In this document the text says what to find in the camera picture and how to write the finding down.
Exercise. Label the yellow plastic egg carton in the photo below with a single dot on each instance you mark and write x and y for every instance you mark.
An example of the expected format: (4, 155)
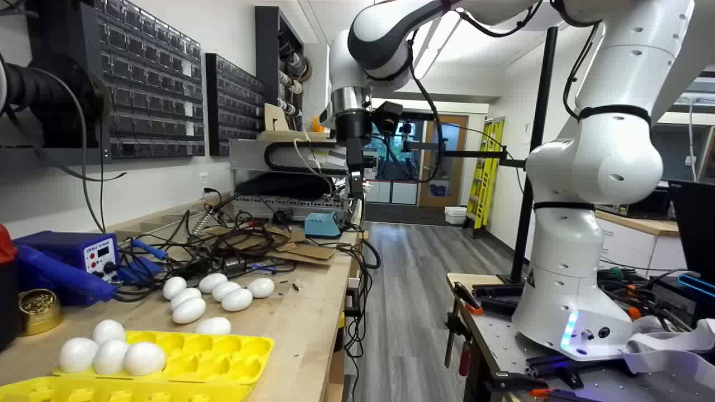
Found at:
(216, 357)

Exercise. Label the brown wooden door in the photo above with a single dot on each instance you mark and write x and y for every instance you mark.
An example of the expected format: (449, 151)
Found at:
(447, 158)

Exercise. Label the white crumpled cloth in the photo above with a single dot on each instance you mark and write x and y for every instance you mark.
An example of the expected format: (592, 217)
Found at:
(671, 349)

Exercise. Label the large black drawer cabinet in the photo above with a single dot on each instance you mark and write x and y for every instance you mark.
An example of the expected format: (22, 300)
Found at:
(141, 81)

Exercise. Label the black laptop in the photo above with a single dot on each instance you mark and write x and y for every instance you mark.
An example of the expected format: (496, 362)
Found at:
(696, 231)

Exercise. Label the yellow floor sign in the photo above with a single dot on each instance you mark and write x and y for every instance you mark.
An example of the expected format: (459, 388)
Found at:
(485, 174)

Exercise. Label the brown cardboard piece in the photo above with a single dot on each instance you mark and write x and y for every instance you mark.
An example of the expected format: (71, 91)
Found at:
(302, 252)

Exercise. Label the small teal box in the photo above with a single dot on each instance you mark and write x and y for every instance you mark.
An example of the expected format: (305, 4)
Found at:
(323, 223)

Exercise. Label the white egg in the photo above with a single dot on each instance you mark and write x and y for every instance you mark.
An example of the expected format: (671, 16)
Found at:
(175, 286)
(212, 281)
(110, 357)
(212, 326)
(144, 357)
(78, 353)
(186, 297)
(189, 310)
(261, 286)
(227, 290)
(108, 332)
(237, 300)

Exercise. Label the white bucket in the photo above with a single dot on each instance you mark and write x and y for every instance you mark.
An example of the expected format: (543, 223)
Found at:
(455, 214)

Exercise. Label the grey robot mounting plate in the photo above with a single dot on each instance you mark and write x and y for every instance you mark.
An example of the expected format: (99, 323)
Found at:
(495, 343)

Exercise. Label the grey benchtop machine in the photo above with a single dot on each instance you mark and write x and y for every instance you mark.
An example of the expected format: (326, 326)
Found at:
(260, 158)

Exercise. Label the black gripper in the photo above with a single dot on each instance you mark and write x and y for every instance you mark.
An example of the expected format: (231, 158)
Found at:
(351, 135)

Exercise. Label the black vertical stand pole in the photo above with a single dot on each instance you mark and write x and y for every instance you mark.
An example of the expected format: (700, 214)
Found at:
(537, 113)

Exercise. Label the black container with red lid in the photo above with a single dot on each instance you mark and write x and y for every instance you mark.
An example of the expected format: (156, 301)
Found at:
(4, 297)

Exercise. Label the blue soldering station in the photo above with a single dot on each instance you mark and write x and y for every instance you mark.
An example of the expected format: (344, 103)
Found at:
(89, 252)

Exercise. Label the black horizontal rod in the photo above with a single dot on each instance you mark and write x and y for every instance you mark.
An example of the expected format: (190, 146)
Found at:
(477, 155)

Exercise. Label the light wooden block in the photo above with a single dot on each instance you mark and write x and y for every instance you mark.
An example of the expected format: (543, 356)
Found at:
(475, 279)

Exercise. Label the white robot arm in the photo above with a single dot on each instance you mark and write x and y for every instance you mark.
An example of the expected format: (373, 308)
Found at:
(566, 252)

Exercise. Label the dark wall shelf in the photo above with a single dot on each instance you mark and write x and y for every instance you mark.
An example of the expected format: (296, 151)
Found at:
(269, 59)

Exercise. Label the white low cabinet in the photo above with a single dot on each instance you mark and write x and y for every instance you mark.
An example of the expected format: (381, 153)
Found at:
(632, 242)

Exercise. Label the small black drawer cabinet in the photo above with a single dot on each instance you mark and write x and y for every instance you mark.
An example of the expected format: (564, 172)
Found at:
(234, 103)

